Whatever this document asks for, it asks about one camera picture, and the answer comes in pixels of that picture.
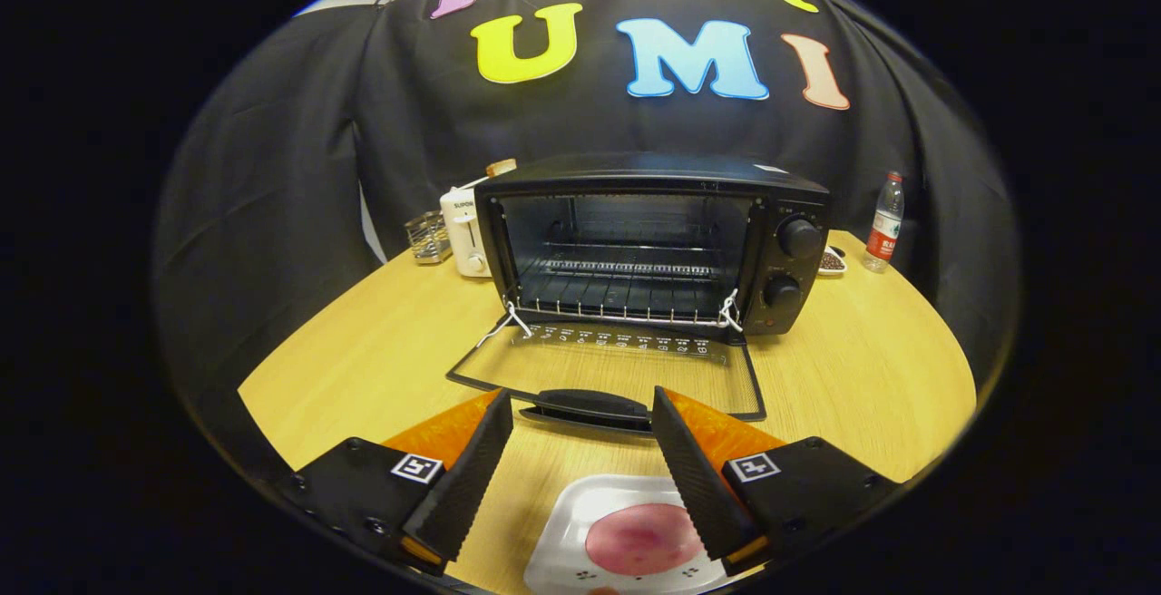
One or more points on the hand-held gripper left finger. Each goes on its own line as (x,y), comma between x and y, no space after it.
(472,477)

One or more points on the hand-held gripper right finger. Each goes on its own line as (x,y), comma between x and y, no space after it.
(694,477)

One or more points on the pink meat slice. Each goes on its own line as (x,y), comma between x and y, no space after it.
(635,541)

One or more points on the white square plate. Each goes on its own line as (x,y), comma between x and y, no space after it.
(567,531)

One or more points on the black toaster oven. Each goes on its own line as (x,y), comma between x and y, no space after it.
(653,173)

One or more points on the white pop-up toaster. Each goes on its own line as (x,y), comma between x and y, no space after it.
(464,232)

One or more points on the white divided snack dish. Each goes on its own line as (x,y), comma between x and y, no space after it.
(832,261)

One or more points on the toasted bread slice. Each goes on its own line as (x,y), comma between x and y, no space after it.
(501,167)

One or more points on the clear plastic water bottle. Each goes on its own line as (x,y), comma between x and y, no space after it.
(883,228)

